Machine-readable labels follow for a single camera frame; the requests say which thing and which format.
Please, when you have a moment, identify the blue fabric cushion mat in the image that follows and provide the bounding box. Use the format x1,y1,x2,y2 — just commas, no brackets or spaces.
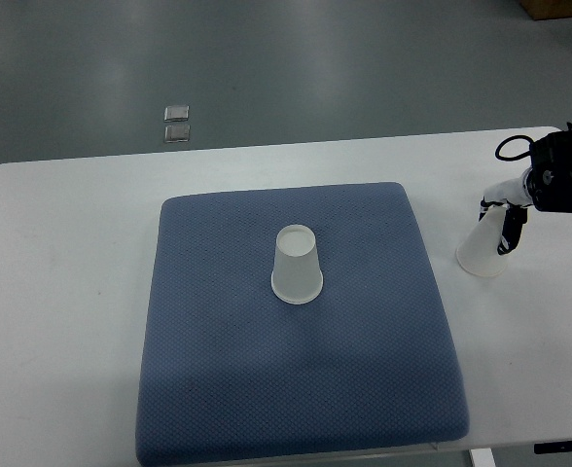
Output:
136,182,469,466

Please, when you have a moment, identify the black table control panel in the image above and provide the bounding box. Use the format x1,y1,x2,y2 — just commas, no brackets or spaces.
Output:
533,440,572,455

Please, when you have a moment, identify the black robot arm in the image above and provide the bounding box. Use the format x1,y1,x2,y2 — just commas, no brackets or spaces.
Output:
480,123,572,256

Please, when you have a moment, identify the lower metal floor socket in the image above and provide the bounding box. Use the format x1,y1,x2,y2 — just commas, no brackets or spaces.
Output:
164,124,191,143

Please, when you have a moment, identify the upper metal floor socket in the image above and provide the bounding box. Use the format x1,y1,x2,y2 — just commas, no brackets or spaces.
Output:
163,104,190,122

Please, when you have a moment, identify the white paper cup on mat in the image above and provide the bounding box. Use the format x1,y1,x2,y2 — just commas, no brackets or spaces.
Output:
270,224,324,305

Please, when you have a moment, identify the white table leg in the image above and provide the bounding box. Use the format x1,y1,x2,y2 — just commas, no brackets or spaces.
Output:
469,449,496,467

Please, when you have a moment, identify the metal floor socket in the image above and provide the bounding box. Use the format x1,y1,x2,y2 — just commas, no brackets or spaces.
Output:
164,124,191,143
163,104,190,122

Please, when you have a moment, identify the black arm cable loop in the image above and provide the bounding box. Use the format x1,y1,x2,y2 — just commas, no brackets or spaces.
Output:
494,134,535,164

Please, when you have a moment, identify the brown wooden box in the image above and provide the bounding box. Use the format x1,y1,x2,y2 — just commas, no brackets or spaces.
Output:
518,0,572,20

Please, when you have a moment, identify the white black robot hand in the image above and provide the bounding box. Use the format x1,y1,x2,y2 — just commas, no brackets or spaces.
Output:
479,177,533,256

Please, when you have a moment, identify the white paper cup carried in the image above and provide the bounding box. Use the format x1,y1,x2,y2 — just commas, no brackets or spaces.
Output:
455,207,507,278

